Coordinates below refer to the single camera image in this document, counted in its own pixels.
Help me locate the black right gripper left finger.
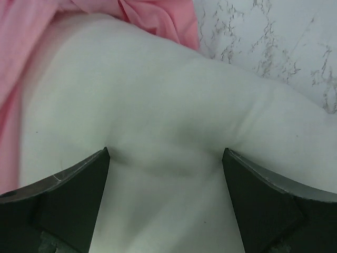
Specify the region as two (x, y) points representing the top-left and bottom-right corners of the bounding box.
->
(1, 148), (110, 252)

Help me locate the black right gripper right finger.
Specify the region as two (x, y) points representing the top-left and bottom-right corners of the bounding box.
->
(222, 149), (336, 253)

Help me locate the white pillow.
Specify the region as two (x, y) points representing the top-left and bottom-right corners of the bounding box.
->
(19, 14), (336, 252)

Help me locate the pink satin pillowcase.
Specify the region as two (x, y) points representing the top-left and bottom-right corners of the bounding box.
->
(1, 1), (200, 192)

